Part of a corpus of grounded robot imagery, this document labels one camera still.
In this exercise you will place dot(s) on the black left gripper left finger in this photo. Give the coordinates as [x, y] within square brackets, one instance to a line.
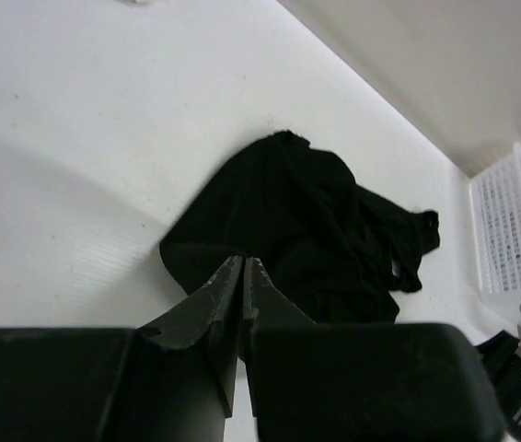
[170, 380]

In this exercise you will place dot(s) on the black tank top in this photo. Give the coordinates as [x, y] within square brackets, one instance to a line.
[332, 247]

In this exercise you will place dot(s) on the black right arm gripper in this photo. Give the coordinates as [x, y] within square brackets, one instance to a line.
[501, 357]

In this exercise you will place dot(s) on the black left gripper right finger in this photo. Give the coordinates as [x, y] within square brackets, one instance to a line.
[366, 382]

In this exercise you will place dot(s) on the white plastic laundry basket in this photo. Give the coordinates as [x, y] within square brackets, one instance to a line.
[495, 196]

